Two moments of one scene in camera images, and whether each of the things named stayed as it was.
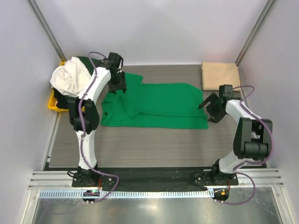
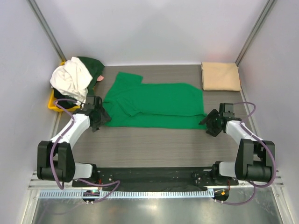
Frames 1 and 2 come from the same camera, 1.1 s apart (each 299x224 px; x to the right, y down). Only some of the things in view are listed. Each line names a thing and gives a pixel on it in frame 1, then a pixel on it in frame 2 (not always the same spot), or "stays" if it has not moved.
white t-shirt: (70, 78) stays
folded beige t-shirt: (215, 74) stays
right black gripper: (217, 116) to (208, 120)
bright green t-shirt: (164, 106) stays
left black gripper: (113, 88) to (104, 118)
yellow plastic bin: (52, 105) stays
